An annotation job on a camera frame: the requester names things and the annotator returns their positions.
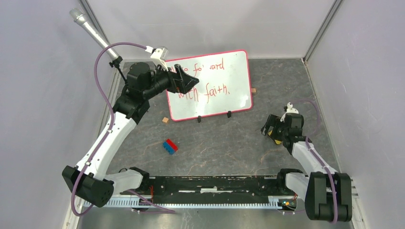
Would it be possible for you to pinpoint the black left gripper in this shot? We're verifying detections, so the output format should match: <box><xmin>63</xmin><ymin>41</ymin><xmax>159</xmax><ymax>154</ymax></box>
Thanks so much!
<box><xmin>143</xmin><ymin>61</ymin><xmax>199</xmax><ymax>100</ymax></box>

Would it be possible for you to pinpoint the yellow round eraser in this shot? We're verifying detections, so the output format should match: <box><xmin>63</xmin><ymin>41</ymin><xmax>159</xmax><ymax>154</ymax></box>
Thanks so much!
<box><xmin>267</xmin><ymin>130</ymin><xmax>282</xmax><ymax>145</ymax></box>

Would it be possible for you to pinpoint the pink framed whiteboard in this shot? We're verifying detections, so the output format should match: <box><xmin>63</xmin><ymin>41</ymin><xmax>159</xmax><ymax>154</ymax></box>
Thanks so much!
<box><xmin>167</xmin><ymin>50</ymin><xmax>253</xmax><ymax>121</ymax></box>

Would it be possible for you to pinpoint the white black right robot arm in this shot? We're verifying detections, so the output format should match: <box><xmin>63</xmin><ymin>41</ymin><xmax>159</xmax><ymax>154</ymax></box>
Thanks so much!
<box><xmin>261</xmin><ymin>112</ymin><xmax>352</xmax><ymax>223</ymax></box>

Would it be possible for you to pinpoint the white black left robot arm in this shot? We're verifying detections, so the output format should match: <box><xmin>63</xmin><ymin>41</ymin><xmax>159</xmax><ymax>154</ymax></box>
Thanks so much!
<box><xmin>62</xmin><ymin>62</ymin><xmax>199</xmax><ymax>208</ymax></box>

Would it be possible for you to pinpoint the red blue toy block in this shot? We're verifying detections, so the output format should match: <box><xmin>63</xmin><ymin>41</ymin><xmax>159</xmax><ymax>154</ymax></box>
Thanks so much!
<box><xmin>162</xmin><ymin>139</ymin><xmax>178</xmax><ymax>155</ymax></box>

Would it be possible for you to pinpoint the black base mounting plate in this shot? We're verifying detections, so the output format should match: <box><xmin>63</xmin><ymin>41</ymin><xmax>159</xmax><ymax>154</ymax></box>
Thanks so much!
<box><xmin>135</xmin><ymin>175</ymin><xmax>298</xmax><ymax>204</ymax></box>

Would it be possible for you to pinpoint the silver microphone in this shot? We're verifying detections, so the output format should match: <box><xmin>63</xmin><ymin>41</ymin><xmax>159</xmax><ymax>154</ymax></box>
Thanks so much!
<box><xmin>69</xmin><ymin>8</ymin><xmax>122</xmax><ymax>66</ymax></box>

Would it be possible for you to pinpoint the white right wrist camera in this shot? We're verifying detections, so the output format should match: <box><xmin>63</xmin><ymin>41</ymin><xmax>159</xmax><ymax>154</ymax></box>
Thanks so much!
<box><xmin>280</xmin><ymin>102</ymin><xmax>299</xmax><ymax>122</ymax></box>

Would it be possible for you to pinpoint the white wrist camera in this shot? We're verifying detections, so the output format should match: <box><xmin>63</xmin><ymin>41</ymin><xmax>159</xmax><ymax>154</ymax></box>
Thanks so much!
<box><xmin>280</xmin><ymin>102</ymin><xmax>299</xmax><ymax>122</ymax></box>
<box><xmin>150</xmin><ymin>46</ymin><xmax>169</xmax><ymax>71</ymax></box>

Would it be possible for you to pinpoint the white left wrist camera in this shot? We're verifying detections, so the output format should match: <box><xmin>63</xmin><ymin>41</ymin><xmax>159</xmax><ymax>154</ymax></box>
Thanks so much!
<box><xmin>150</xmin><ymin>46</ymin><xmax>169</xmax><ymax>71</ymax></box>

